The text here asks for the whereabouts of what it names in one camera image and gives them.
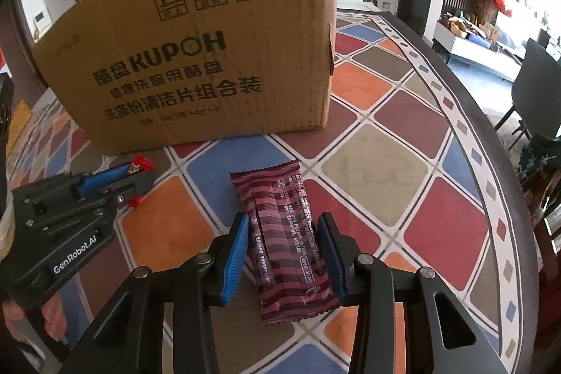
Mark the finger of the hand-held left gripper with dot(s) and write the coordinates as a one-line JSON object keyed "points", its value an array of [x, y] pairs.
{"points": [[122, 194], [105, 179]]}

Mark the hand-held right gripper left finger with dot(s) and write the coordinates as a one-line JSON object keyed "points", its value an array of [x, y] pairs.
{"points": [[234, 260]]}

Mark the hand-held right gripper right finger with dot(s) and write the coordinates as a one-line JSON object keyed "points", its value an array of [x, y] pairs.
{"points": [[332, 260]]}

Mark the red candy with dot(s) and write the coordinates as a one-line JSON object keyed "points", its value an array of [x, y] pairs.
{"points": [[142, 162]]}

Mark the maroon striped snack packet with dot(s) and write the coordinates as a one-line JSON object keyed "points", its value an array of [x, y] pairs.
{"points": [[280, 234]]}

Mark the brown cardboard box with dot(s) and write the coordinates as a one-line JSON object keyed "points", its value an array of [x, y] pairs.
{"points": [[197, 49]]}

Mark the person's left hand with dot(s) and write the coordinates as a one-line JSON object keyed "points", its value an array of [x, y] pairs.
{"points": [[26, 315]]}

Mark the dark wooden chair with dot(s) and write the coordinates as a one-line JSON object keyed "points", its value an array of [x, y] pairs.
{"points": [[545, 225]]}

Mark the dark green printed cloth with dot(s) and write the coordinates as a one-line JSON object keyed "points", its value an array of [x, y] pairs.
{"points": [[541, 157]]}

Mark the white low cabinet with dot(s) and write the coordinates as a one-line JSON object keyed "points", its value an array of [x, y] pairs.
{"points": [[469, 49]]}

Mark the pile of boxes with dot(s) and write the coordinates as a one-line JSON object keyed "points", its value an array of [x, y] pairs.
{"points": [[464, 28]]}

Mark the dark grey dining chair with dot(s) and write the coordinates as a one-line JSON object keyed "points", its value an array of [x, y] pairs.
{"points": [[539, 89]]}

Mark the white wall intercom panel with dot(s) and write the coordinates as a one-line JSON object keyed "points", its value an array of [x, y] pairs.
{"points": [[41, 19]]}

